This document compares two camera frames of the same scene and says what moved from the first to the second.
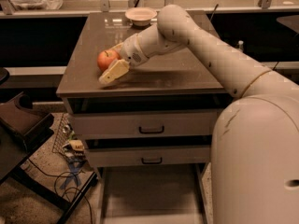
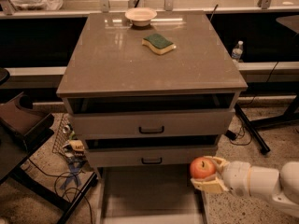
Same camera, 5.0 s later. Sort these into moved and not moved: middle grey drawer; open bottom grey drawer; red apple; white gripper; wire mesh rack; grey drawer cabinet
Moved: white gripper; red apple
Not moved: wire mesh rack; grey drawer cabinet; middle grey drawer; open bottom grey drawer
